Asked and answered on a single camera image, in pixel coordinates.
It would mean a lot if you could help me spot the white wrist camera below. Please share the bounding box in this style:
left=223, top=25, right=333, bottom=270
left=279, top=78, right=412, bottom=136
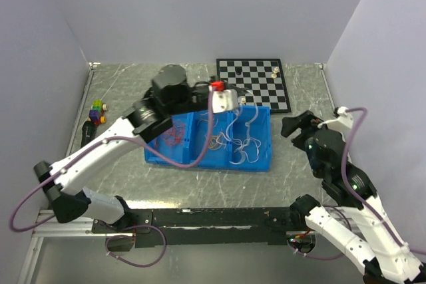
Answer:
left=317, top=106, right=353, bottom=132
left=212, top=89, right=239, bottom=114

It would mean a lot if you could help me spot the blue three-compartment plastic bin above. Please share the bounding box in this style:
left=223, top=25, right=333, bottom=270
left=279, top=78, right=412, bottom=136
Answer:
left=148, top=106, right=272, bottom=172

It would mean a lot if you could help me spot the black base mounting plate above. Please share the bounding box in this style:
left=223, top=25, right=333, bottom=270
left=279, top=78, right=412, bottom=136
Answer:
left=92, top=207, right=308, bottom=248

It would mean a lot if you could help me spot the black and white chessboard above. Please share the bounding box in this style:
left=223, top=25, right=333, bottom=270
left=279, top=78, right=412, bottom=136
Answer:
left=216, top=59, right=291, bottom=114

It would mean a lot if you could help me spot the yellow cable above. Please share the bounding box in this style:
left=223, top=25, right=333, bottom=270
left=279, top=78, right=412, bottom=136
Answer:
left=196, top=114, right=227, bottom=150

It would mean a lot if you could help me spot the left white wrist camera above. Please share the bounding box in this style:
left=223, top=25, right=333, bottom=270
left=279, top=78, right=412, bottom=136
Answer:
left=212, top=89, right=239, bottom=114

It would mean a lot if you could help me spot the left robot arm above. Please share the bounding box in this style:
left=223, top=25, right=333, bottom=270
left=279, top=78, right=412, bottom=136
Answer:
left=35, top=65, right=215, bottom=232

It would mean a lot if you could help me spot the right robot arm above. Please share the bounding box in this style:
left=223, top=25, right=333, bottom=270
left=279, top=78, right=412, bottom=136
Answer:
left=281, top=107, right=425, bottom=283

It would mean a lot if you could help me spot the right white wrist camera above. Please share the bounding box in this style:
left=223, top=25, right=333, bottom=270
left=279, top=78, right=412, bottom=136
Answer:
left=317, top=106, right=353, bottom=132

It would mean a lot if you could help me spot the aluminium rail frame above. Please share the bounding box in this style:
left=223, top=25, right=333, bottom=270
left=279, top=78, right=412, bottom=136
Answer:
left=29, top=209, right=367, bottom=239

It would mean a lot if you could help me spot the white chess piece far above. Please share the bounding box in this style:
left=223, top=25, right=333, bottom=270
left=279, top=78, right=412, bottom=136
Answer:
left=271, top=67, right=280, bottom=78

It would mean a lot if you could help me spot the white cable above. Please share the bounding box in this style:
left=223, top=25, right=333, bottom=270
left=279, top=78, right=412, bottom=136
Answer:
left=224, top=104, right=262, bottom=166

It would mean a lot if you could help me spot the colourful toy block car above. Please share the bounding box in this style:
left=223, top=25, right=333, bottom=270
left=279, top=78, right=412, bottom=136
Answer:
left=89, top=100, right=108, bottom=126

